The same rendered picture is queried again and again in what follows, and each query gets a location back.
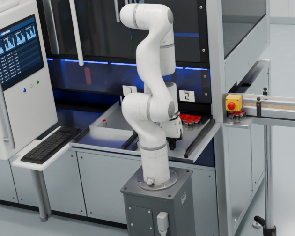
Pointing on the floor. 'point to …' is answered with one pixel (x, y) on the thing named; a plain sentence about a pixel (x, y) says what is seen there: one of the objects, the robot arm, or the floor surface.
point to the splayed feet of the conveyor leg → (264, 226)
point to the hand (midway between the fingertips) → (172, 145)
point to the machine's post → (219, 114)
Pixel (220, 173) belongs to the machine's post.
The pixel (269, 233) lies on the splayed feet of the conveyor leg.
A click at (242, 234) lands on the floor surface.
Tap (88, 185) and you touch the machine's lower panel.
